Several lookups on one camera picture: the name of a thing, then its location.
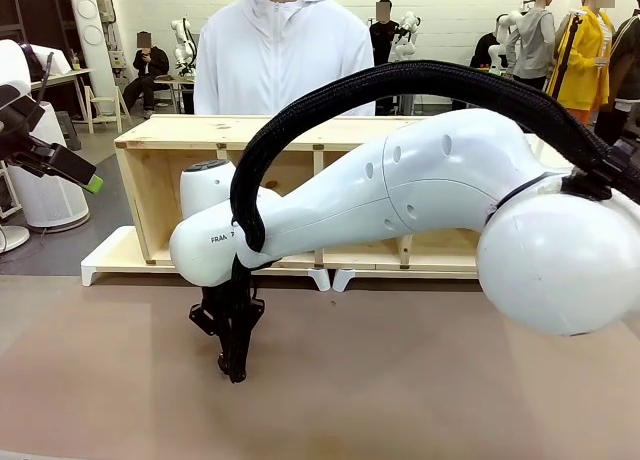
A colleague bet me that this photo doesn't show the wooden compartment shelf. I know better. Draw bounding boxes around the wooden compartment shelf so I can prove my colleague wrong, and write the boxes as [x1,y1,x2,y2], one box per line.
[113,113,576,274]

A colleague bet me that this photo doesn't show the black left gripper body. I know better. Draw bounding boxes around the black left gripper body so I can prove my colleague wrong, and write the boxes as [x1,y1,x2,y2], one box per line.
[0,94,55,177]

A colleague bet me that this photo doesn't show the white table surface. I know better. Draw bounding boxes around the white table surface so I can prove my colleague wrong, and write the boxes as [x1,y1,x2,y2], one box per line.
[523,132,574,172]

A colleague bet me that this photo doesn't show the tall white air conditioner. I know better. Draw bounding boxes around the tall white air conditioner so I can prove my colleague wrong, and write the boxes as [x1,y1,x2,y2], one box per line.
[68,0,120,102]

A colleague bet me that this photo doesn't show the white side table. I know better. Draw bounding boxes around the white side table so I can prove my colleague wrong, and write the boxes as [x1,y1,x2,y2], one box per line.
[29,66,96,131]

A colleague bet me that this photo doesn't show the wooden work table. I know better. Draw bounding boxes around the wooden work table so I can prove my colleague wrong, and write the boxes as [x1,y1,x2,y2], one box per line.
[153,73,197,115]

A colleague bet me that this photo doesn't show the mannequin in brown jacket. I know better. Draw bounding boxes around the mannequin in brown jacket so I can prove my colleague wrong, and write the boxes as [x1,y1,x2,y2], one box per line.
[593,7,640,147]

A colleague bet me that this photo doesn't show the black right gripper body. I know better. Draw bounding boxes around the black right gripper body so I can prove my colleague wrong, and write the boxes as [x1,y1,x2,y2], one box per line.
[188,284,266,355]

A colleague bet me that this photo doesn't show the black braided cable sleeve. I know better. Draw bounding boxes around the black braided cable sleeve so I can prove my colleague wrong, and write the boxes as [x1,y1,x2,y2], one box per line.
[216,59,640,384]

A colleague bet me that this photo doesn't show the seated person in black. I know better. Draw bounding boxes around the seated person in black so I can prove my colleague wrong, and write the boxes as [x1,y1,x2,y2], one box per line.
[121,30,172,120]

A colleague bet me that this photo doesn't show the person in white hoodie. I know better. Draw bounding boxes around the person in white hoodie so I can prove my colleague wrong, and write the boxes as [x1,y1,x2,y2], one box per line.
[193,0,377,117]

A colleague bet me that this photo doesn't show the mannequin in grey hoodie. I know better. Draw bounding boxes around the mannequin in grey hoodie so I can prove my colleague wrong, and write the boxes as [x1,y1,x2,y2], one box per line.
[503,0,558,97]

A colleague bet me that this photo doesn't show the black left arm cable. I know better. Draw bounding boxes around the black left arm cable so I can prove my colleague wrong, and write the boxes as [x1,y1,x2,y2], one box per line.
[18,41,55,104]

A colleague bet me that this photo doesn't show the white cylindrical air purifier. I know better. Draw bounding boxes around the white cylindrical air purifier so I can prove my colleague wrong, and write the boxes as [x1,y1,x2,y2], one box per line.
[5,101,92,233]

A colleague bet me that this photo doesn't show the white round fan base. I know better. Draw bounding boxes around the white round fan base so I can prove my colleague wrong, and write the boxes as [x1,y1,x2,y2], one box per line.
[0,223,32,254]

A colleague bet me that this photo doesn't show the person in black sweater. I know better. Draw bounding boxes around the person in black sweater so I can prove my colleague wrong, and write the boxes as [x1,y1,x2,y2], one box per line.
[469,31,507,72]

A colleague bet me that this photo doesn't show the mannequin in yellow raincoat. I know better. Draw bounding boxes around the mannequin in yellow raincoat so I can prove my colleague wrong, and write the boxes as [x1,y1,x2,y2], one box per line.
[544,0,617,127]

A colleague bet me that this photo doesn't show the standing person in black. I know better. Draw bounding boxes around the standing person in black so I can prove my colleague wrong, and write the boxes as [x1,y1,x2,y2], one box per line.
[368,0,402,67]

